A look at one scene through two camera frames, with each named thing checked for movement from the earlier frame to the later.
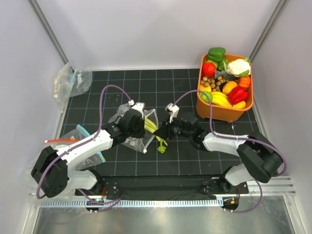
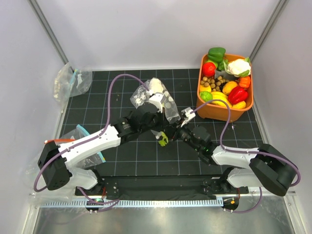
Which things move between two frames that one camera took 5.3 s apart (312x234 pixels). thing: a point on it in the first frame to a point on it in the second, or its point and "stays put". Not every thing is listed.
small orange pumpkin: [244, 81] stays put
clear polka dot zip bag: [140, 144] to [153, 89]
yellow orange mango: [228, 86] stays put
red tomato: [208, 69] stays put
